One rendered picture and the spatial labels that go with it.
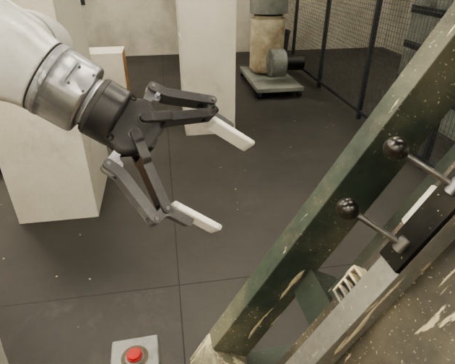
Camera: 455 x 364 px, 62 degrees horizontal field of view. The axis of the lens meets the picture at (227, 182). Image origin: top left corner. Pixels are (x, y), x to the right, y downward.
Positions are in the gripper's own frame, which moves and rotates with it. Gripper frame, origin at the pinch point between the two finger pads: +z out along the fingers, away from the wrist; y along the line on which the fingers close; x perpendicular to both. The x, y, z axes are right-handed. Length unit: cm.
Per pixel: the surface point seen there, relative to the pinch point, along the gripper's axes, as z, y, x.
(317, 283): 38.4, 1.9, 26.8
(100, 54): -91, 267, 412
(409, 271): 33.8, 1.5, -1.8
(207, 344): 31, -18, 57
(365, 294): 32.8, -2.8, 5.6
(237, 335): 35, -13, 49
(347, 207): 20.1, 6.4, -0.4
